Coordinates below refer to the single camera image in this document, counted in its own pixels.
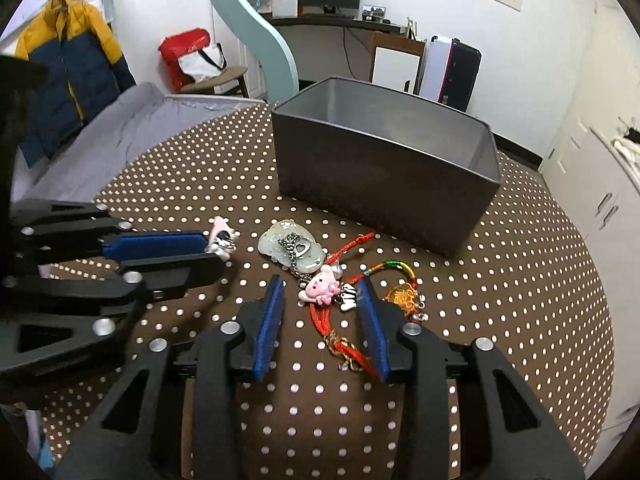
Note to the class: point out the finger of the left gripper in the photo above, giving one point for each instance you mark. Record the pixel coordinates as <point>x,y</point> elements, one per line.
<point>150,244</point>
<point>170,269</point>

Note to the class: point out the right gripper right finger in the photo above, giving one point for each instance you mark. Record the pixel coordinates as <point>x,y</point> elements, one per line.
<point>505,431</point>

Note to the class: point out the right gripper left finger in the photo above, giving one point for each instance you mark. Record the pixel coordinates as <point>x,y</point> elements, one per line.
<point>135,432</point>

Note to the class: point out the pale green jade pendant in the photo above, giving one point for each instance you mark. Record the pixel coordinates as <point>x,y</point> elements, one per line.
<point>291,245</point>

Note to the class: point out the grey bed sheet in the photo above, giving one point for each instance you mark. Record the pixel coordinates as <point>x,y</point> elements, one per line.
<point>138,120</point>

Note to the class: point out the yellow navy jacket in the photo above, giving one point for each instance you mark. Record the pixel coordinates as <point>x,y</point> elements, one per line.
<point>86,72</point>

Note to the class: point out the brown polka dot tablecloth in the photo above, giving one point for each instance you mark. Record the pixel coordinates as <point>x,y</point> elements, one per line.
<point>523,279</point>

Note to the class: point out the wooden chair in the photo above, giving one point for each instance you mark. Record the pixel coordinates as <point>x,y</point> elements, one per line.
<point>231,75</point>

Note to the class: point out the red shopping bag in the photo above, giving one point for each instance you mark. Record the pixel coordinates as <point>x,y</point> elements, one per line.
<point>174,47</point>

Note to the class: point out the grey metal storage box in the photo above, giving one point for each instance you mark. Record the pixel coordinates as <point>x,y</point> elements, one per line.
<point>409,167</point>

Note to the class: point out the white sideboard cabinet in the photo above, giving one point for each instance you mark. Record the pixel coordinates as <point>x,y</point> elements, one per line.
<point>599,191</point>

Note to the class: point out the dark wooden desk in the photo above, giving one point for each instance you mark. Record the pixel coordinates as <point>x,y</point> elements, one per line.
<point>336,21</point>

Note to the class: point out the white router box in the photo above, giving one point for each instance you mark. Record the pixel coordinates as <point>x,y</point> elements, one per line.
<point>284,8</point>

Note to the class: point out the white cloth pile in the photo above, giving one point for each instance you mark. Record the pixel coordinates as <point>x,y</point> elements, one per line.
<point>628,155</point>

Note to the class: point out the white brown small cabinet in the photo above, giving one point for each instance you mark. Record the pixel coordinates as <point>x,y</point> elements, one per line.
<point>396,61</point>

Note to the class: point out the black bag on sideboard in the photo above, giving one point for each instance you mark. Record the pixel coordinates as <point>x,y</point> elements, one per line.
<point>631,133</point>

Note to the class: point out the black white tower heater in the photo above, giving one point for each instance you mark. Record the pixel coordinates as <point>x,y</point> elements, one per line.
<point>449,71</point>

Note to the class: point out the teal loft bed frame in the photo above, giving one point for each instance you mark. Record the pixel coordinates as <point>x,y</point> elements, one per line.
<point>266,43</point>

